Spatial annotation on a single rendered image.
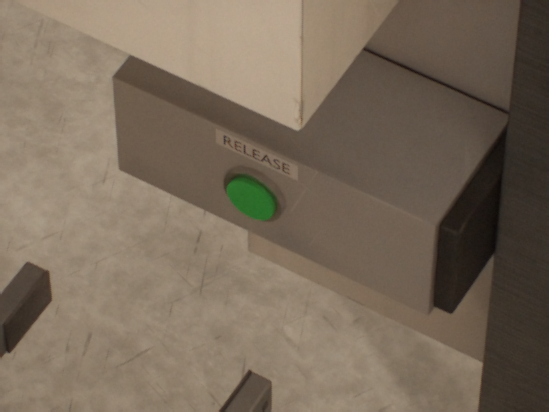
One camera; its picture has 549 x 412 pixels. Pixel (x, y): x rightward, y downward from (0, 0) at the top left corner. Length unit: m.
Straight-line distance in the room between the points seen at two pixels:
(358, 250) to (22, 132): 1.55
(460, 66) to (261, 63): 0.24
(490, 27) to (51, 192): 1.55
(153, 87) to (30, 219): 1.45
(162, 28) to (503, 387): 0.40
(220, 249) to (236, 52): 1.64
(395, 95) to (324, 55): 0.22
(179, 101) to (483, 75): 0.16
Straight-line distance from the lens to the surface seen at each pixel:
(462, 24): 1.45
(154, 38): 1.29
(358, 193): 1.45
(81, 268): 2.89
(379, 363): 2.82
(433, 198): 1.44
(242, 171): 1.48
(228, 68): 1.28
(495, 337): 1.56
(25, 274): 1.45
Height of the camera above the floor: 2.32
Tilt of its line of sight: 52 degrees down
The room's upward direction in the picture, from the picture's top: straight up
